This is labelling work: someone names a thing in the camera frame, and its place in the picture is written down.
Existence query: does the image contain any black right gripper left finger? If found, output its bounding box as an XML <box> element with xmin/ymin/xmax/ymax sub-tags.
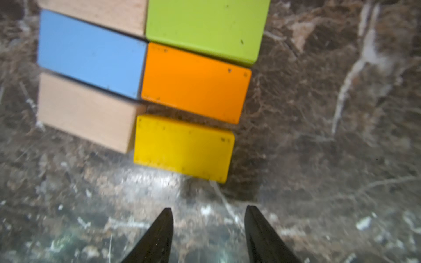
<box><xmin>122</xmin><ymin>208</ymin><xmax>174</xmax><ymax>263</ymax></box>

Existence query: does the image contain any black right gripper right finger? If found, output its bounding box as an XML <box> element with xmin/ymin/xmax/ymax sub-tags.
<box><xmin>244</xmin><ymin>206</ymin><xmax>300</xmax><ymax>263</ymax></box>

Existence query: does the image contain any yellow rectangular block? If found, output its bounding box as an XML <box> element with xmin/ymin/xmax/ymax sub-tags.
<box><xmin>134</xmin><ymin>115</ymin><xmax>235</xmax><ymax>184</ymax></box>

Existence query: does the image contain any orange rectangular block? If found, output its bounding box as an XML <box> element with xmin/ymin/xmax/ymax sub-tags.
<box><xmin>141</xmin><ymin>42</ymin><xmax>252</xmax><ymax>124</ymax></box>

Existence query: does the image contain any light blue rectangular block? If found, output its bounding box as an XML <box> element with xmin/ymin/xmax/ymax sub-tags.
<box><xmin>38</xmin><ymin>9</ymin><xmax>148</xmax><ymax>100</ymax></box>

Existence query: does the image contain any green rectangular block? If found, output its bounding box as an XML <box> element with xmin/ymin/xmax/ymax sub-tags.
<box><xmin>146</xmin><ymin>0</ymin><xmax>270</xmax><ymax>67</ymax></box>

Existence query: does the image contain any natural wood rectangular block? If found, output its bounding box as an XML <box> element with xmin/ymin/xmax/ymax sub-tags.
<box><xmin>38</xmin><ymin>0</ymin><xmax>149</xmax><ymax>38</ymax></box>

